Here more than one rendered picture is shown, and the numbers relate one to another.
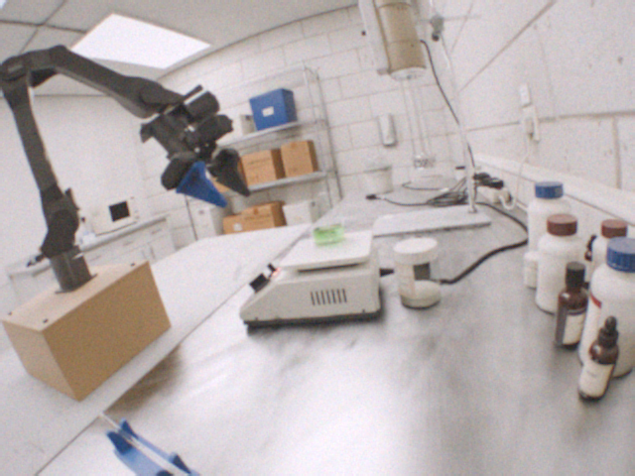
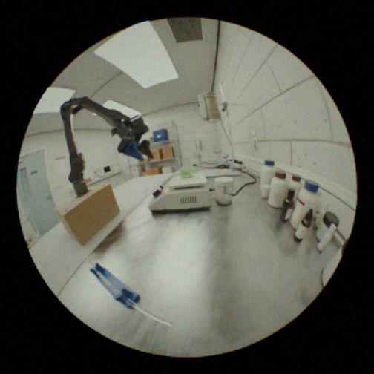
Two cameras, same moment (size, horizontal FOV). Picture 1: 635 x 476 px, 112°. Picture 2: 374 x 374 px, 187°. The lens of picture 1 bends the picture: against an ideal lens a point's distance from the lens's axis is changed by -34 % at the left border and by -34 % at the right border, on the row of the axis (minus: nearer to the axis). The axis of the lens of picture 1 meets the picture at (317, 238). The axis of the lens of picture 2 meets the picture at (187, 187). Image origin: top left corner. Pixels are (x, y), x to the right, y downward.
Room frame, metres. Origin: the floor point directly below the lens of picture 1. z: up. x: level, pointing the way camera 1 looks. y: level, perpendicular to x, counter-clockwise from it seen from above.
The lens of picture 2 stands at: (0.11, 0.04, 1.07)
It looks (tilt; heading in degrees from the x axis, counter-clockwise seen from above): 19 degrees down; 352
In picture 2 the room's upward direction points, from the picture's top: 8 degrees counter-clockwise
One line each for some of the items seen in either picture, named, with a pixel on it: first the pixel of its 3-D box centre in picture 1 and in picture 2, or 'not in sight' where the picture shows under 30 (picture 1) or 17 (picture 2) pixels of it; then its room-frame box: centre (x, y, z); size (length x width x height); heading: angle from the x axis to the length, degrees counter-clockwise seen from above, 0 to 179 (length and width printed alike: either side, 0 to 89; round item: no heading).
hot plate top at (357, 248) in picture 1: (329, 249); (187, 179); (0.44, -0.01, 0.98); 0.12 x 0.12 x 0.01; 75
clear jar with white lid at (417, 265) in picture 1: (418, 273); (224, 191); (0.39, -0.12, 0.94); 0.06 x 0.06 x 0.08
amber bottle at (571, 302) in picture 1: (571, 304); (288, 204); (0.21, -0.23, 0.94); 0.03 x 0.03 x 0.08
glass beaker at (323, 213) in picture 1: (322, 219); (185, 167); (0.46, -0.01, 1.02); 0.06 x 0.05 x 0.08; 102
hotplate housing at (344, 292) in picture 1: (317, 279); (181, 192); (0.45, 0.01, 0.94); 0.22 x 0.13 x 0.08; 75
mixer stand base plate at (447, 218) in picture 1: (429, 219); (217, 172); (0.79, -0.30, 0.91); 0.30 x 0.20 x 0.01; 71
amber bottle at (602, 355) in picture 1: (602, 356); (305, 223); (0.14, -0.20, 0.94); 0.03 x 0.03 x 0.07
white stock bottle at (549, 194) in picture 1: (550, 225); (268, 176); (0.38, -0.35, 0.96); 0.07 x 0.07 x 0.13
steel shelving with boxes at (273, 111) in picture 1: (257, 187); (153, 162); (2.93, 0.44, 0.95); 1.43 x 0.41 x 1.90; 71
